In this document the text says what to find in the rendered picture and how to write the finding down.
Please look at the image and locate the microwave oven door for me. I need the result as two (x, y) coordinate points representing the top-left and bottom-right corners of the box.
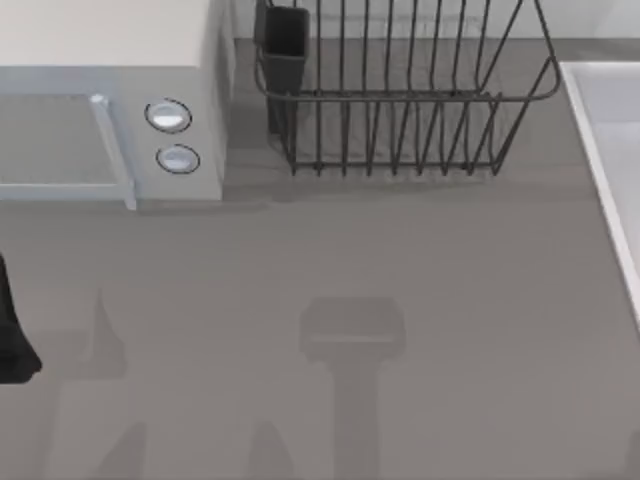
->
(0, 92), (138, 211)

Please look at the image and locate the pale microwave oven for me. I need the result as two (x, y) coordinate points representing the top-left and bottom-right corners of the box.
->
(0, 0), (236, 211)

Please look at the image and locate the black wire dish rack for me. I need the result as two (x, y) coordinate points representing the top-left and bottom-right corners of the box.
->
(253, 0), (561, 178)

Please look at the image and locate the black cutlery holder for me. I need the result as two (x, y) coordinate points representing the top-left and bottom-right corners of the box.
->
(253, 0), (311, 135)

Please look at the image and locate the large microwave knob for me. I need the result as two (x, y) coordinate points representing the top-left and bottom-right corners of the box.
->
(143, 97), (194, 135)

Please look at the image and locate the small microwave knob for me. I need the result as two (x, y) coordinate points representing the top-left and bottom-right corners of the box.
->
(155, 143), (202, 176)

